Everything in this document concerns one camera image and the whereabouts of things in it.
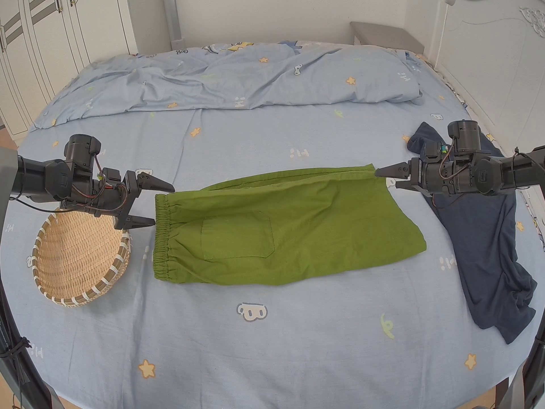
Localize round woven basket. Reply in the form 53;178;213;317
31;209;132;308

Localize white wardrobe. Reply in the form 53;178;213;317
0;0;139;137

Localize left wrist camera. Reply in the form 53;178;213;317
101;167;124;188

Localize green shorts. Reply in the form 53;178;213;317
153;164;427;286

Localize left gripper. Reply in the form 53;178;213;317
83;170;175;231

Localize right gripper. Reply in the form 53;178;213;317
375;157;471;198

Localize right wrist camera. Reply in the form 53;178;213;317
419;141;444;164

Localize grey bedside table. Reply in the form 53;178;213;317
350;21;426;55

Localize bed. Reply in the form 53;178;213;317
0;0;545;409

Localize pale blue quilt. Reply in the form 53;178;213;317
30;40;424;132

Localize dark blue garment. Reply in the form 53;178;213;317
406;122;538;345

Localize grey wall pipe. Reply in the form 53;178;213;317
160;0;184;45

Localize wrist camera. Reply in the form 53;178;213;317
101;167;124;188
419;141;444;164

